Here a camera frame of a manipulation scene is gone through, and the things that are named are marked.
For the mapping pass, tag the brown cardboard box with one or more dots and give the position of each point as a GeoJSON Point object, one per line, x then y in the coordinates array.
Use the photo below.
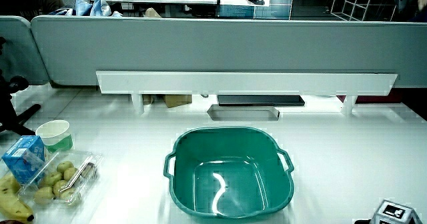
{"type": "Point", "coordinates": [177, 100]}

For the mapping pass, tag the white desk shelf riser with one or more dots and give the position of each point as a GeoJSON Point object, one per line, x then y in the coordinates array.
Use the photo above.
{"type": "Point", "coordinates": [247, 83]}

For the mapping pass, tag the black flat laptop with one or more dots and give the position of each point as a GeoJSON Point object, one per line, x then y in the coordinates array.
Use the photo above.
{"type": "Point", "coordinates": [260, 100]}

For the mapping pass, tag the grey desk partition panel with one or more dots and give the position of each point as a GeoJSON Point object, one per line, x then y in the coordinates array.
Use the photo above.
{"type": "Point", "coordinates": [18, 50]}
{"type": "Point", "coordinates": [213, 45]}

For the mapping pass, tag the green plastic basin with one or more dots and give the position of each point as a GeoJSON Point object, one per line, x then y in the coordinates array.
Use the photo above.
{"type": "Point", "coordinates": [230, 184]}

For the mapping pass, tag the clear plastic fork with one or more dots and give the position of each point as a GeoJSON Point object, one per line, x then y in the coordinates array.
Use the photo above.
{"type": "Point", "coordinates": [78, 173]}

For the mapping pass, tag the blue plastic bags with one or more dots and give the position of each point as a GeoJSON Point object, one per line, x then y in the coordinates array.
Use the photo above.
{"type": "Point", "coordinates": [96, 6]}

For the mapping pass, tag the clear plastic fruit container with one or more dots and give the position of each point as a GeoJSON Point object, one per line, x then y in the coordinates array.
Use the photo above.
{"type": "Point", "coordinates": [83, 184]}

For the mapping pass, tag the white green paper cup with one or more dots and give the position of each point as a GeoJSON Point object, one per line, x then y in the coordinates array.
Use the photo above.
{"type": "Point", "coordinates": [53, 134]}

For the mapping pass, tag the dark red flat object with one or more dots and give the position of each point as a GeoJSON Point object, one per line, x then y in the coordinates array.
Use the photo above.
{"type": "Point", "coordinates": [377, 97]}

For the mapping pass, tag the pile of green kiwis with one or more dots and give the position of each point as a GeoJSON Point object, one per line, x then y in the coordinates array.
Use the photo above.
{"type": "Point", "coordinates": [53, 179]}

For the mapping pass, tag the blue carton box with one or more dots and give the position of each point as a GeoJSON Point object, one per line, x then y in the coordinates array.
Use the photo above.
{"type": "Point", "coordinates": [23, 157]}

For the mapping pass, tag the yellow banana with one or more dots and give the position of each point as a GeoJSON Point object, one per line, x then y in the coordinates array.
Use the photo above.
{"type": "Point", "coordinates": [11, 204]}

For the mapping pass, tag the black camera tripod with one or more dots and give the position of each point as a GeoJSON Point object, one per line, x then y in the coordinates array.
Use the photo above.
{"type": "Point", "coordinates": [8, 114]}

